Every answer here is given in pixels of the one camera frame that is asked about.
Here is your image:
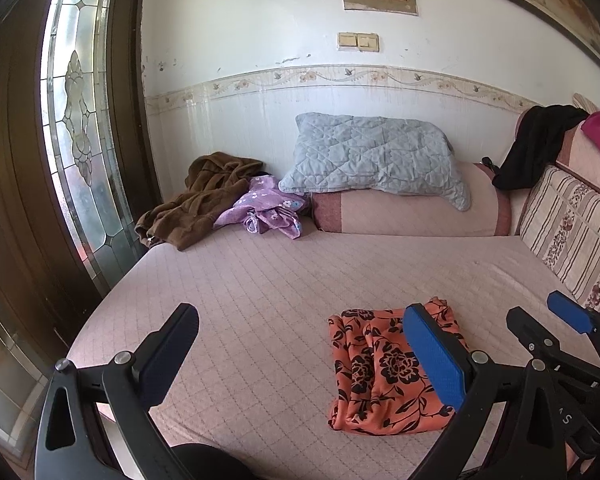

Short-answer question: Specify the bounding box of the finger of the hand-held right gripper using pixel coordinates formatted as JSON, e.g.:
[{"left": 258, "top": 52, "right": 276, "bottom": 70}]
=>
[
  {"left": 547, "top": 290, "right": 600, "bottom": 361},
  {"left": 506, "top": 306, "right": 600, "bottom": 386}
]

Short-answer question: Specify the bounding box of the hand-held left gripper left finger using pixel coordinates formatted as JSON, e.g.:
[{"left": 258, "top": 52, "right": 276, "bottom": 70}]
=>
[{"left": 34, "top": 302, "right": 201, "bottom": 480}]

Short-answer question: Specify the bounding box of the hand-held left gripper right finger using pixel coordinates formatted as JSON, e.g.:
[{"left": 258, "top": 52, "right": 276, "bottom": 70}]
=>
[{"left": 402, "top": 302, "right": 569, "bottom": 480}]

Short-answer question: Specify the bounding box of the orange floral blouse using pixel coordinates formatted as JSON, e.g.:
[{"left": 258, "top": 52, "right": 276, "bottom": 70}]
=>
[{"left": 327, "top": 297, "right": 471, "bottom": 435}]

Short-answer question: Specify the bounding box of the striped floral cushion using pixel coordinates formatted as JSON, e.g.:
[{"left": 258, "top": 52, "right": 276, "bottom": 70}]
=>
[{"left": 520, "top": 165, "right": 600, "bottom": 318}]

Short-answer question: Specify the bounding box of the person's left leg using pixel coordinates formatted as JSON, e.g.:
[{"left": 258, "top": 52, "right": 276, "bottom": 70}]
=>
[{"left": 170, "top": 442, "right": 256, "bottom": 480}]

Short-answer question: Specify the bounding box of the pink quilted bed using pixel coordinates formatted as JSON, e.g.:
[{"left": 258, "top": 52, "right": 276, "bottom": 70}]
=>
[{"left": 66, "top": 222, "right": 600, "bottom": 480}]

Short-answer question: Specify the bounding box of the pink bolster cushion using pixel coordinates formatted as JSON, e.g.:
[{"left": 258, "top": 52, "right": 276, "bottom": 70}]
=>
[{"left": 311, "top": 161, "right": 512, "bottom": 237}]

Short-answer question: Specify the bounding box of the brown robe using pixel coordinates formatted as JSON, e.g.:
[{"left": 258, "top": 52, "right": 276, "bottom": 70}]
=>
[{"left": 135, "top": 151, "right": 266, "bottom": 252}]

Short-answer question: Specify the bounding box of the black garment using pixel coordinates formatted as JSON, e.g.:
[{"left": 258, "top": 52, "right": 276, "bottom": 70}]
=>
[{"left": 492, "top": 105, "right": 590, "bottom": 191}]

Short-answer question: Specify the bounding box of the purple floral garment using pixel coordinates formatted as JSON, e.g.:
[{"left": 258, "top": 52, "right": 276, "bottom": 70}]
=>
[{"left": 214, "top": 176, "right": 307, "bottom": 240}]

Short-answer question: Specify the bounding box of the grey quilted pillow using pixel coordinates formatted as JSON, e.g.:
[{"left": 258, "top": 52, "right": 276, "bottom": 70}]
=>
[{"left": 278, "top": 112, "right": 472, "bottom": 212}]

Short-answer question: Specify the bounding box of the wooden door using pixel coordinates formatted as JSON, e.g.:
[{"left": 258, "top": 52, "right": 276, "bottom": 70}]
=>
[{"left": 0, "top": 0, "right": 161, "bottom": 461}]

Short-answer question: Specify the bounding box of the stained glass door panel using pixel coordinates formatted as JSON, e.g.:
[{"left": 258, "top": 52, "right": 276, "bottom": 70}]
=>
[{"left": 40, "top": 0, "right": 146, "bottom": 298}]

